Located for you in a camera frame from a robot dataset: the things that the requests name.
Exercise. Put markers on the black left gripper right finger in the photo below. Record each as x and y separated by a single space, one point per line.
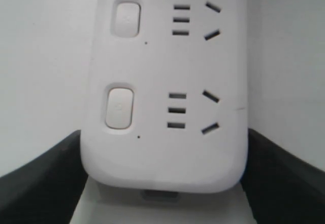
280 187

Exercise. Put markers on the white five-outlet power strip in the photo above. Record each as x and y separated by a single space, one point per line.
166 105

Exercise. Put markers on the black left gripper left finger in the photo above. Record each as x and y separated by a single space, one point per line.
48 188

